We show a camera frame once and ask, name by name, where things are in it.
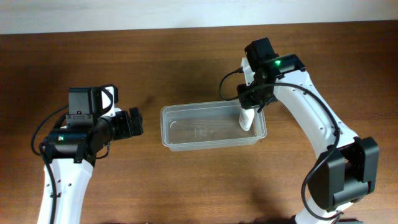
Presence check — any white squeeze bottle clear cap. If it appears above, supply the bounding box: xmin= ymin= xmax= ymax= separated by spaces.
xmin=239 ymin=108 xmax=255 ymax=131

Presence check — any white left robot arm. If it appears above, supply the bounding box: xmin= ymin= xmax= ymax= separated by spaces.
xmin=38 ymin=108 xmax=144 ymax=223

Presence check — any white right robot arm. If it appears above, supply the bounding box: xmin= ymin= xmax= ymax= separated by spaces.
xmin=238 ymin=53 xmax=379 ymax=223

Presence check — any clear plastic container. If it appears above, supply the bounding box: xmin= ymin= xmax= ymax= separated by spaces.
xmin=160 ymin=100 xmax=267 ymax=152

